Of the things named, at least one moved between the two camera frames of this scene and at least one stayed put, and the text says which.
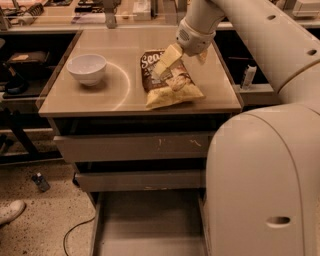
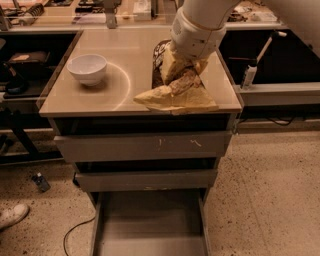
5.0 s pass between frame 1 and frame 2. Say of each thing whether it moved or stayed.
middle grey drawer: stayed
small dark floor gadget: stayed
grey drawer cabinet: stayed
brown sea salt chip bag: moved
